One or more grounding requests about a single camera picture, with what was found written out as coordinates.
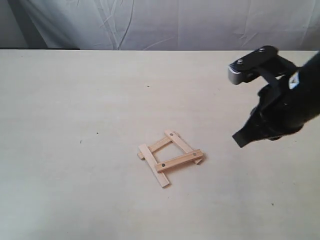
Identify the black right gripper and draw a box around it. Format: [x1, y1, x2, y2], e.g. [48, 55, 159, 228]
[232, 79, 304, 148]

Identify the wooden stick with holes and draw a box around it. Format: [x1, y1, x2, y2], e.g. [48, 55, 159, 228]
[155, 149, 204, 173]
[164, 129, 204, 165]

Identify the plain wooden stick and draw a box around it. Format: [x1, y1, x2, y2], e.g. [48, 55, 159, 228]
[137, 132, 180, 160]
[138, 144, 171, 188]

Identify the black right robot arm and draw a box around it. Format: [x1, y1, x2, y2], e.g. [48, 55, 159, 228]
[246, 53, 320, 142]

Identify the white backdrop cloth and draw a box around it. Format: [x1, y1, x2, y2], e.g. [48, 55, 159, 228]
[0, 0, 320, 51]

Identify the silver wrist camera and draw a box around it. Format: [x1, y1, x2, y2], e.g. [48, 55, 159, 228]
[228, 45, 298, 87]

